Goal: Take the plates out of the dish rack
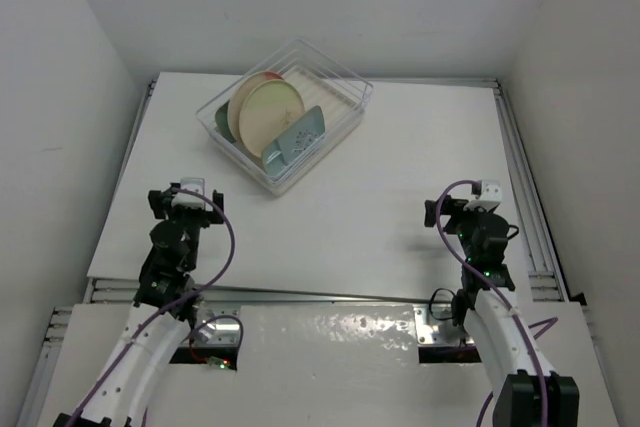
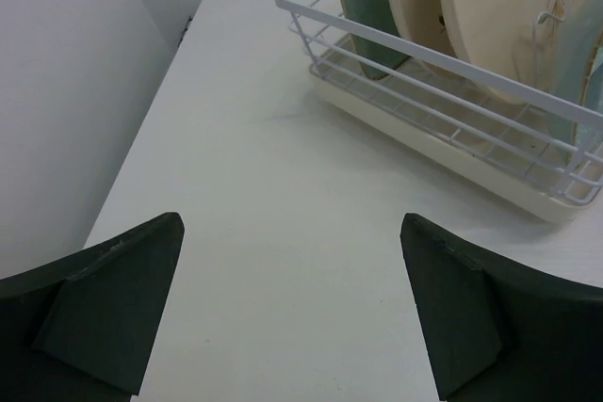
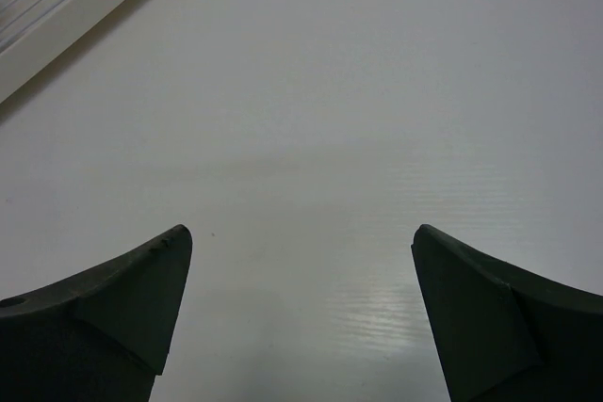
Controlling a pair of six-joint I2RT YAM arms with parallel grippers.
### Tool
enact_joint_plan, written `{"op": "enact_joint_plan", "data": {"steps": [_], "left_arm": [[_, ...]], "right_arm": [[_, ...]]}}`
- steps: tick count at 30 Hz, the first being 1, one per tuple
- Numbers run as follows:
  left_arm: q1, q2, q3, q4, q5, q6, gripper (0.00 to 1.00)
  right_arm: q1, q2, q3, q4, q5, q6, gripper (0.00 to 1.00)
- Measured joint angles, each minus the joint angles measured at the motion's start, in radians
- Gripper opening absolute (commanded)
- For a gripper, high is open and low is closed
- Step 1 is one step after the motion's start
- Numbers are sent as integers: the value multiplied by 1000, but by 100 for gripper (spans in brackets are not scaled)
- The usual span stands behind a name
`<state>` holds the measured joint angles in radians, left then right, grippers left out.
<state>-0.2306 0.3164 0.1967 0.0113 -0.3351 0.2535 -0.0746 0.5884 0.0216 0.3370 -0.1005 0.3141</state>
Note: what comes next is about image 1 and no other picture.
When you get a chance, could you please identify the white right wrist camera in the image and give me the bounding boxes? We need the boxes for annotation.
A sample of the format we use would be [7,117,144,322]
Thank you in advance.
[463,179,503,213]

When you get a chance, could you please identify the black right base cable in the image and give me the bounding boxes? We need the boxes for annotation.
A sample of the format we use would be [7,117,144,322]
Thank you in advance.
[428,287,464,331]

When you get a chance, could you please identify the dark green glass plate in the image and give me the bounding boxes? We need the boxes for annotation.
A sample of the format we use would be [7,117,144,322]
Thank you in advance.
[215,102,236,144]

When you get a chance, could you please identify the cream pink round plate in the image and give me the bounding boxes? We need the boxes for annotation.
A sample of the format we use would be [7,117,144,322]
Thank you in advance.
[227,71,283,141]

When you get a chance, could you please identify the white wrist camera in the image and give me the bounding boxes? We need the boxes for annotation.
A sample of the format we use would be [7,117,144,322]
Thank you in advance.
[463,179,503,213]
[171,177,206,209]

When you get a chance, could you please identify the clear plastic dish rack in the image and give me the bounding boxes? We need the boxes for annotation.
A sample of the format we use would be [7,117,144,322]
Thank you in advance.
[196,39,373,196]

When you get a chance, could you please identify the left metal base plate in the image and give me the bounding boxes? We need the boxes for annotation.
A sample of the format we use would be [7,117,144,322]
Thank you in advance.
[188,315,244,348]

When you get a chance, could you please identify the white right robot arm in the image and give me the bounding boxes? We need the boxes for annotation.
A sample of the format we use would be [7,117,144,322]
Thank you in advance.
[424,195,580,426]

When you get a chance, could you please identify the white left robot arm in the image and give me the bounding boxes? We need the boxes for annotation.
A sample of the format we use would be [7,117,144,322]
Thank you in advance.
[54,177,225,426]

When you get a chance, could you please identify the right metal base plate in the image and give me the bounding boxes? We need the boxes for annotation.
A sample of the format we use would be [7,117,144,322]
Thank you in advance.
[414,303,475,348]

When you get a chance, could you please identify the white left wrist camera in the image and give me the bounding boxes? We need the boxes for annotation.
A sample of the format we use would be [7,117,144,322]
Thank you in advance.
[171,177,206,209]

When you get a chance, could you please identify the cream green round plate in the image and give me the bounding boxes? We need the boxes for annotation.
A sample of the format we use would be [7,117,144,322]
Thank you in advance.
[239,80,306,157]

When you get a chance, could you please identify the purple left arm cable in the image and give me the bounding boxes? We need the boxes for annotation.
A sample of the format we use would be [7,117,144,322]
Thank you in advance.
[62,186,239,427]

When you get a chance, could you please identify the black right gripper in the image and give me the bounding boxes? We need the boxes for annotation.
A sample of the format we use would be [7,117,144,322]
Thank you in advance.
[424,194,490,262]

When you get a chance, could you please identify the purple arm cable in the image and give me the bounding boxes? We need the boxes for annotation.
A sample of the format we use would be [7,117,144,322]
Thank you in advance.
[433,180,560,427]
[62,186,239,427]

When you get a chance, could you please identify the small green circuit board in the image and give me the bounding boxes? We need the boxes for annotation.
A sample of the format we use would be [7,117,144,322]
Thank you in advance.
[207,356,231,370]

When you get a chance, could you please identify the metal base plate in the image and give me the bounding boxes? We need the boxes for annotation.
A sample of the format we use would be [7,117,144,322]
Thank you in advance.
[188,315,244,348]
[414,303,475,348]

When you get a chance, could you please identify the light blue rectangular plate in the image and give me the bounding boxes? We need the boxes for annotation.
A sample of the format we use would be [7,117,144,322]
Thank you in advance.
[261,105,326,177]

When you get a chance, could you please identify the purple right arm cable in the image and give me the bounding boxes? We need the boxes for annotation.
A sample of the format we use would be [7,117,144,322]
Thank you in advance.
[433,180,560,427]

